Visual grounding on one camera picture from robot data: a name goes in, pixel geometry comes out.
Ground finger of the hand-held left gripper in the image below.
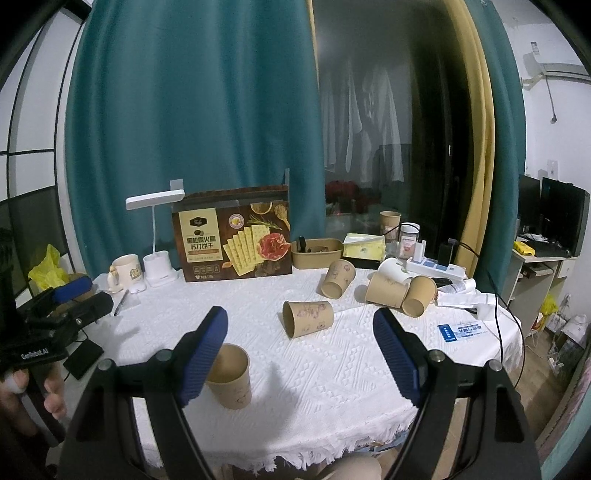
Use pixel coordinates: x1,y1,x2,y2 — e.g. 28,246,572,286
50,275,93,304
68,292,114,326

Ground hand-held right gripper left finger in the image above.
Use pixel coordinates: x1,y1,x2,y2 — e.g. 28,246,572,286
58,305,229,480

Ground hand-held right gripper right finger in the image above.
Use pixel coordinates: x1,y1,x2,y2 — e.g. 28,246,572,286
372,307,541,480

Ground brown paper cup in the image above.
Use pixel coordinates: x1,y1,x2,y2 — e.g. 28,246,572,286
204,343,253,410
320,259,357,299
402,275,437,318
379,211,402,243
365,273,410,309
282,300,335,340

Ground white paper cup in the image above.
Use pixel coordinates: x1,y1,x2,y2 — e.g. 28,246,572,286
378,257,414,282

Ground person's left hand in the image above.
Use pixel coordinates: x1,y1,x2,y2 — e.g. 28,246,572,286
0,369,68,437

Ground yellow plastic bag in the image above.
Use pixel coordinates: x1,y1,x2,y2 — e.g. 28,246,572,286
28,244,70,292

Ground white printed mug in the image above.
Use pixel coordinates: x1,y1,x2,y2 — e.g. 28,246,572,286
108,254,147,294

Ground black phone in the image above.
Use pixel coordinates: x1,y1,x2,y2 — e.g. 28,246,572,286
62,340,105,380

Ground blue and white card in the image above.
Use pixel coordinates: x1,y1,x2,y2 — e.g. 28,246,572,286
437,321,491,343

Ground white desk lamp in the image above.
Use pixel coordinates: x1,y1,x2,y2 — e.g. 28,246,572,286
126,189,186,288

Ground white tablecloth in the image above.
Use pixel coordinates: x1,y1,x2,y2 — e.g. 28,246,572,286
85,265,525,472

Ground white crumpled paper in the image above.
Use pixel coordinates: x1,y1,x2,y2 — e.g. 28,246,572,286
436,278,500,320

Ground white power strip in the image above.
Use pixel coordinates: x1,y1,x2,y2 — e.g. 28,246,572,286
405,258,468,281

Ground yellow tissue pack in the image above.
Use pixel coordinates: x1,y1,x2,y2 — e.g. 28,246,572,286
342,233,387,260

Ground clear jar with white lid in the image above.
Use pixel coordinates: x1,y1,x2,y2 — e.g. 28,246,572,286
398,222,421,259

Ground person's leg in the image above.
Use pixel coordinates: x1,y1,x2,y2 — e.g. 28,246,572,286
322,454,384,480

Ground brown cracker box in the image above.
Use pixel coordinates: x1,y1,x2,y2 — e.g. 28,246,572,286
172,186,293,283

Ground beige plastic container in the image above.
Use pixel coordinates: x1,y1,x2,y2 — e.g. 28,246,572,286
290,237,344,271

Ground white computer desk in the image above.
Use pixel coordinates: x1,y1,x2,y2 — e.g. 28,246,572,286
501,248,579,334

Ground small black monitor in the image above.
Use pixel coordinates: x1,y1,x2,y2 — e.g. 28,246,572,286
517,174,541,234

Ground yellow curtain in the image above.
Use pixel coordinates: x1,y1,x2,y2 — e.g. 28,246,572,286
442,0,498,278

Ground large black monitor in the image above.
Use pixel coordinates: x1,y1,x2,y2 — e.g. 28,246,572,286
540,176,591,257

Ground wide teal curtain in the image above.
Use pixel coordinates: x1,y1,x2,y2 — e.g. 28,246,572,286
65,0,327,280

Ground white hanging clothes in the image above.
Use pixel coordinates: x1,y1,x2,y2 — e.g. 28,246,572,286
322,60,403,186

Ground narrow teal curtain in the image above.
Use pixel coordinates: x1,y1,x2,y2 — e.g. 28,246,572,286
471,0,528,259

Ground white air conditioner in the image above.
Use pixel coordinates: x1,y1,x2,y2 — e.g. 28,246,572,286
522,39,591,88

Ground black cable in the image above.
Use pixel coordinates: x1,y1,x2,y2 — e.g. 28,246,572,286
445,237,525,370

